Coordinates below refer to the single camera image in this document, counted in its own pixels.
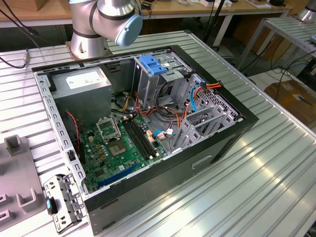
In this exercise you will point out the metal expansion slot retainer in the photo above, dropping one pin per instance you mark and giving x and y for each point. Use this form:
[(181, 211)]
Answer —
[(71, 197)]

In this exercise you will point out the black stand legs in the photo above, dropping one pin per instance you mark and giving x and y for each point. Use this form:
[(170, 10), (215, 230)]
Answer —
[(212, 19)]

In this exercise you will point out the blue expansion slot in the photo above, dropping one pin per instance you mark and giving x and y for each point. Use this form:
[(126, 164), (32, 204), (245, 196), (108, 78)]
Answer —
[(118, 174)]

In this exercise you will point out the grey Dell power supply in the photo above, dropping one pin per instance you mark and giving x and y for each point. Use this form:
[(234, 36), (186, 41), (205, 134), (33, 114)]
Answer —
[(81, 98)]

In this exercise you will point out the large cardboard box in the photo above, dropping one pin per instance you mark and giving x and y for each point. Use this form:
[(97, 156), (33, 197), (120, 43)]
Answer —
[(291, 98)]

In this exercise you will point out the CPU socket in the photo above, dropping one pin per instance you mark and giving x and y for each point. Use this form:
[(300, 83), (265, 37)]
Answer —
[(117, 148)]

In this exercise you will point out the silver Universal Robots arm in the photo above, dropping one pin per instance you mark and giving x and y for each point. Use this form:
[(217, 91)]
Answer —
[(84, 24)]

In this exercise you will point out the green motherboard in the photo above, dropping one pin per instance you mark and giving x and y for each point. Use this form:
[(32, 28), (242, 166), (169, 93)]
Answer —
[(128, 163)]

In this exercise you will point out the grey parts rack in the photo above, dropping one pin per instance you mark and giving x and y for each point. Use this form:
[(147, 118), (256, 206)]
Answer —
[(17, 170)]

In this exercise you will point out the metal optical drive cage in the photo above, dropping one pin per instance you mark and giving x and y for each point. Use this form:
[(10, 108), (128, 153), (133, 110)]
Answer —
[(145, 84)]

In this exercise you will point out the black open PC case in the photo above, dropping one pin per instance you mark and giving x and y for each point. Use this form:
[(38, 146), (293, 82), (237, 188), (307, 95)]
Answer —
[(148, 187)]

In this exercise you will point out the metal disk bay cage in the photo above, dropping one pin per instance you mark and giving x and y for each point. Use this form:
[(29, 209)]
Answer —
[(187, 133)]

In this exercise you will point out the small metal slat table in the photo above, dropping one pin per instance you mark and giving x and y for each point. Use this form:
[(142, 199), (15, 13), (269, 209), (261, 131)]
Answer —
[(284, 27)]

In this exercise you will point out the long wooden desk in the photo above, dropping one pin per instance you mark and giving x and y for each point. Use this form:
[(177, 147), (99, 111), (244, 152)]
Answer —
[(49, 14)]

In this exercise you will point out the black RAM slots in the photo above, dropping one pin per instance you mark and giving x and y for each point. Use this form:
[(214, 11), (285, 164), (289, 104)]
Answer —
[(139, 138)]

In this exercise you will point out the blue plastic bay latch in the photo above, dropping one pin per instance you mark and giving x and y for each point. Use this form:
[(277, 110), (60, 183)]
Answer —
[(150, 65)]

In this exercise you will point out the black blue latch clip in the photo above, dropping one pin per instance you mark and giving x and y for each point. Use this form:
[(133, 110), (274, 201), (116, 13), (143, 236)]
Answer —
[(51, 206)]

